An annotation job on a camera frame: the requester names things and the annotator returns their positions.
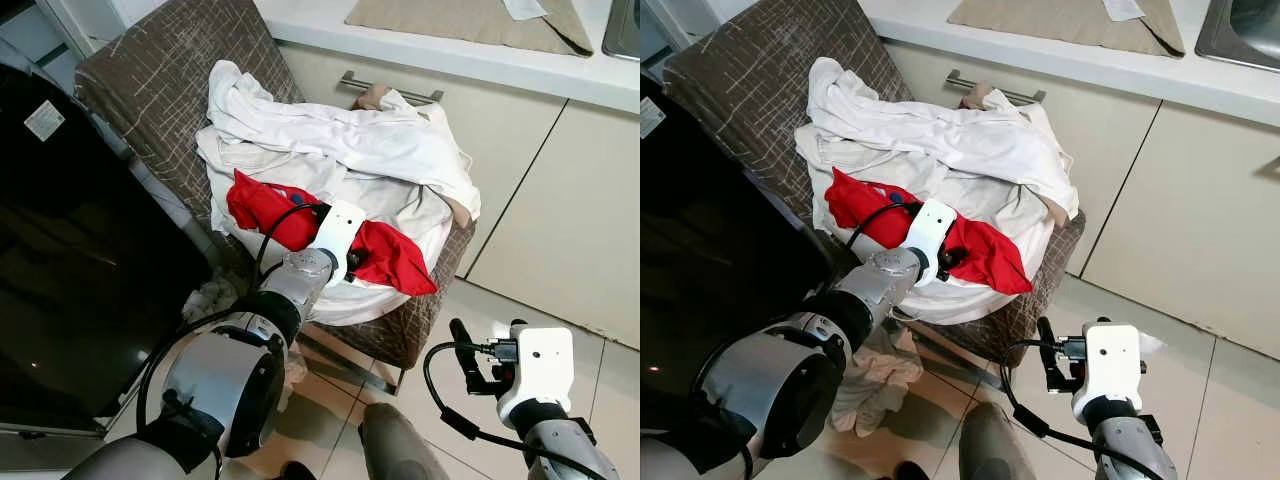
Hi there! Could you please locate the grey robot leg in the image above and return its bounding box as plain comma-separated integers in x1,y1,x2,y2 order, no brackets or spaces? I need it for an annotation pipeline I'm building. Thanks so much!
357,402,453,480
957,402,1043,480

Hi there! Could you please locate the cream garment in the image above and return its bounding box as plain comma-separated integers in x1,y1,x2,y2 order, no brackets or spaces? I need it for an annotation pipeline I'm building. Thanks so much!
195,124,457,327
794,124,1063,327

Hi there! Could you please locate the black washing machine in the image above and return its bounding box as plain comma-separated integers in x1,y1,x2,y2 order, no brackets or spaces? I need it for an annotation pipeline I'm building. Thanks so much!
0,64,217,443
640,70,839,433

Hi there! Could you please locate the beige counter mat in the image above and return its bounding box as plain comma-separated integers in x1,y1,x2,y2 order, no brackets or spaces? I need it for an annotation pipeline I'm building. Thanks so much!
946,0,1187,58
344,0,597,58

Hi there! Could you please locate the white shirt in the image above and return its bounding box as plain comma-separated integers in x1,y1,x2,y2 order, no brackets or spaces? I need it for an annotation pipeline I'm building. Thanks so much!
206,59,482,222
805,56,1082,220

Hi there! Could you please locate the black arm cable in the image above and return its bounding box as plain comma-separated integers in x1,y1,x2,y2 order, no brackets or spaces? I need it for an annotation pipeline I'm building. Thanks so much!
422,340,583,480
846,201,923,263
254,202,329,293
999,339,1153,480

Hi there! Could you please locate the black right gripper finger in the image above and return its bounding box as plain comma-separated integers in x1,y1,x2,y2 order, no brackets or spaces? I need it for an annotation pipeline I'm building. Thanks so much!
449,317,482,393
1035,315,1067,393

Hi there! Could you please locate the red cloth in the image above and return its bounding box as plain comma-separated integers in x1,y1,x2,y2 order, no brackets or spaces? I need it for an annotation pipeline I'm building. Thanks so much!
823,167,1035,297
225,169,440,297

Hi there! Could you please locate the pale crumpled cloth on floor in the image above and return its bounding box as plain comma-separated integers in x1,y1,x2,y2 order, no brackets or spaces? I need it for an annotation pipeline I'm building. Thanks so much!
180,278,243,323
828,322,927,438

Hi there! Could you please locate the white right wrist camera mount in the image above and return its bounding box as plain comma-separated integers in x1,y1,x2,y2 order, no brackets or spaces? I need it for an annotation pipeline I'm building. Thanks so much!
496,325,577,429
1071,322,1149,428

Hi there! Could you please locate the cream cabinet door with handle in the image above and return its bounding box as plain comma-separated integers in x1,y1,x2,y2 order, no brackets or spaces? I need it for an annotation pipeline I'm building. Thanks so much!
275,42,571,279
885,40,1166,276

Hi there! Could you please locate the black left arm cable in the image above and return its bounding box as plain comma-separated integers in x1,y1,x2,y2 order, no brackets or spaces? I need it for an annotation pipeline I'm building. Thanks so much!
254,202,329,293
846,201,923,263

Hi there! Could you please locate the brown patterned upholstered chair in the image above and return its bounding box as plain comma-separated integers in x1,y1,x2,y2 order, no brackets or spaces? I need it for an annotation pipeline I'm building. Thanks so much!
663,0,1087,367
75,0,477,371

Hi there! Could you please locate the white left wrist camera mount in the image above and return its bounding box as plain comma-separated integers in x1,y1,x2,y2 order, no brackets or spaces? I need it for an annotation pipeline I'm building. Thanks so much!
902,198,960,288
309,200,369,283

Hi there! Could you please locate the steel sink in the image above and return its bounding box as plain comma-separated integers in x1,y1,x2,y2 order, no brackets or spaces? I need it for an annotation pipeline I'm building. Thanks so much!
1194,0,1280,74
601,0,641,62

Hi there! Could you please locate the metal cabinet handle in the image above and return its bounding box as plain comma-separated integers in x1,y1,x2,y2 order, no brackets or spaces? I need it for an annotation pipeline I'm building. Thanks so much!
945,69,1047,107
339,70,445,107

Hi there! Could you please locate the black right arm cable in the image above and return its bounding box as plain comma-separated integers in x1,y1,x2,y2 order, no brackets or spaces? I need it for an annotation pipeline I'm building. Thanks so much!
999,339,1153,480
422,340,583,480

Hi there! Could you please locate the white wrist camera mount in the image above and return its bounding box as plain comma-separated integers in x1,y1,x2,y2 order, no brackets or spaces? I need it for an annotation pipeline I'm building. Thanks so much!
496,325,577,429
1071,322,1149,428
902,198,960,288
309,200,369,283

